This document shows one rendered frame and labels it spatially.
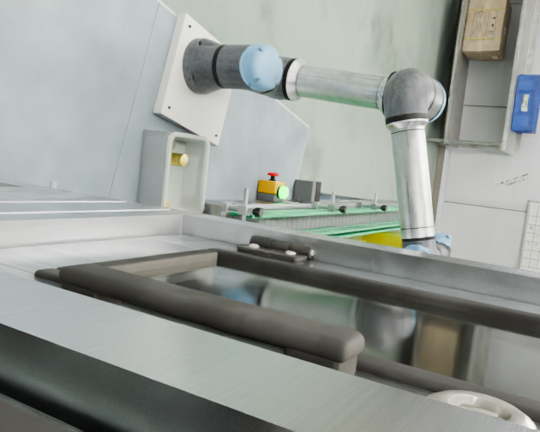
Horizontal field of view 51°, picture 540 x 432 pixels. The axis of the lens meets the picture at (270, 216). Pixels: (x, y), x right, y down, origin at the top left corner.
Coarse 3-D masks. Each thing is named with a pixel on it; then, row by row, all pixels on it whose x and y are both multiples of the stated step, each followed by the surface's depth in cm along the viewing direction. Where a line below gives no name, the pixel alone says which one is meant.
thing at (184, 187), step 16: (176, 144) 156; (192, 144) 159; (208, 144) 157; (192, 160) 159; (208, 160) 158; (176, 176) 158; (192, 176) 159; (176, 192) 159; (192, 192) 160; (176, 208) 159; (192, 208) 160
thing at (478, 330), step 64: (0, 192) 58; (64, 192) 66; (0, 256) 36; (64, 256) 38; (128, 256) 41; (192, 256) 43; (256, 256) 45; (320, 256) 49; (384, 256) 46; (448, 256) 47; (0, 320) 18; (64, 320) 19; (128, 320) 20; (192, 320) 23; (256, 320) 22; (320, 320) 31; (384, 320) 32; (448, 320) 34; (512, 320) 35; (0, 384) 18; (64, 384) 17; (128, 384) 15; (192, 384) 15; (256, 384) 15; (320, 384) 16; (384, 384) 21; (448, 384) 21; (512, 384) 24
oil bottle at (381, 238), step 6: (372, 234) 261; (378, 234) 260; (384, 234) 258; (390, 234) 259; (366, 240) 262; (372, 240) 261; (378, 240) 260; (384, 240) 258; (390, 240) 257; (396, 240) 256; (396, 246) 256
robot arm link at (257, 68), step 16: (224, 48) 150; (240, 48) 147; (256, 48) 145; (272, 48) 148; (224, 64) 148; (240, 64) 145; (256, 64) 144; (272, 64) 148; (224, 80) 150; (240, 80) 148; (256, 80) 146; (272, 80) 149
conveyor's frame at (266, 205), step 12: (240, 204) 169; (252, 204) 175; (264, 204) 181; (276, 204) 188; (288, 204) 196; (300, 204) 204; (324, 204) 222; (336, 204) 232; (348, 204) 242; (384, 204) 284; (396, 204) 301
